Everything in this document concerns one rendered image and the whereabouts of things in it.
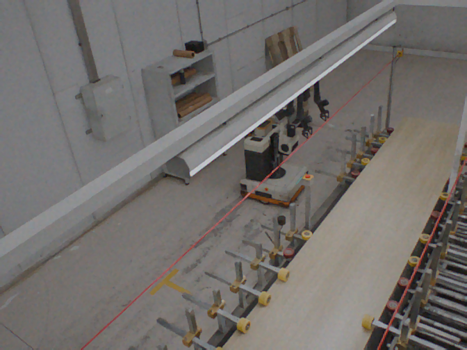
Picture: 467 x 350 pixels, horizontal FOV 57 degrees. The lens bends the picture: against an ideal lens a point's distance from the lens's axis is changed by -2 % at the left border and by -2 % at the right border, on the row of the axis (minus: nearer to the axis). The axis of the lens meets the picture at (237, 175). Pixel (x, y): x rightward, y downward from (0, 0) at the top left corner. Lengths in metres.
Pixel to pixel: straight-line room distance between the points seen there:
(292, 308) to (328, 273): 0.40
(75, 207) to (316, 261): 2.25
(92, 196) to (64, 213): 0.10
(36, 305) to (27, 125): 1.78
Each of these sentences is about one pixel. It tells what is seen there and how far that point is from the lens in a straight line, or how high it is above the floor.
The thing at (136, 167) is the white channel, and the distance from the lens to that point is 1.45.
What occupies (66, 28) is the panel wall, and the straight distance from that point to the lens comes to 4.88.
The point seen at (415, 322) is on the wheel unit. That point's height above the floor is 0.89.
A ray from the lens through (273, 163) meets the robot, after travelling 5.17.
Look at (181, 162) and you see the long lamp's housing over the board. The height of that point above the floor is 2.37.
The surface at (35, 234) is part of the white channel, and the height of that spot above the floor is 2.46.
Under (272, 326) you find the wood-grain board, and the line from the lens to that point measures 2.89.
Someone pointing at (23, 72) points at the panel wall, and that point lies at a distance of 4.64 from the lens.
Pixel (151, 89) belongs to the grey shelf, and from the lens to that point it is 5.53.
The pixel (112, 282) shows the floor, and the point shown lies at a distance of 4.74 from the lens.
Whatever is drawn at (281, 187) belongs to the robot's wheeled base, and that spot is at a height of 0.28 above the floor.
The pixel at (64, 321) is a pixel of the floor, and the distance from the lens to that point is 4.56.
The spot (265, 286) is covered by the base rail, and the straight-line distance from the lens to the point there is 3.39.
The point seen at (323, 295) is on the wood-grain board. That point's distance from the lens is 3.05.
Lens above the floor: 3.16
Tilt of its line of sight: 32 degrees down
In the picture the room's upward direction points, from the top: 6 degrees counter-clockwise
